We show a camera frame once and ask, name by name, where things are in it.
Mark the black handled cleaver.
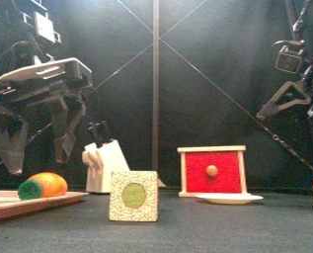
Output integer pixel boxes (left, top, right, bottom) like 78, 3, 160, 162
87, 122, 104, 148

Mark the white knife block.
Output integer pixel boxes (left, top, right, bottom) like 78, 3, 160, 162
80, 139, 132, 194

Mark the orange toy fruit green end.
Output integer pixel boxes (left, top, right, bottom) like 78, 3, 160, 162
16, 171, 68, 201

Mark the pink tray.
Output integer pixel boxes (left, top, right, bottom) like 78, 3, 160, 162
0, 190, 90, 222

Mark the cream patterned box green oval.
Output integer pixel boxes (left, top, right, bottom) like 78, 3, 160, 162
108, 170, 159, 222

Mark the white plate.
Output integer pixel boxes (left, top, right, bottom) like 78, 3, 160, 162
194, 193, 263, 206

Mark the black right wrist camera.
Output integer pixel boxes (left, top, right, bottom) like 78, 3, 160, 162
273, 39, 306, 74

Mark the black handled knife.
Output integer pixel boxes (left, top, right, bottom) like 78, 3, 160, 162
99, 121, 115, 143

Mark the diagonal brace wire with turnbuckle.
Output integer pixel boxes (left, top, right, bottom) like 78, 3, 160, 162
115, 0, 313, 180

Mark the black hanging cable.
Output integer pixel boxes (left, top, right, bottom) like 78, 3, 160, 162
283, 0, 311, 42

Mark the vertical metal frame pole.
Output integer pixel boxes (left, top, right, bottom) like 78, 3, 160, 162
151, 0, 160, 172

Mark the red drawer box wooden frame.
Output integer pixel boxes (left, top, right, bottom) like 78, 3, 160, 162
175, 144, 249, 198

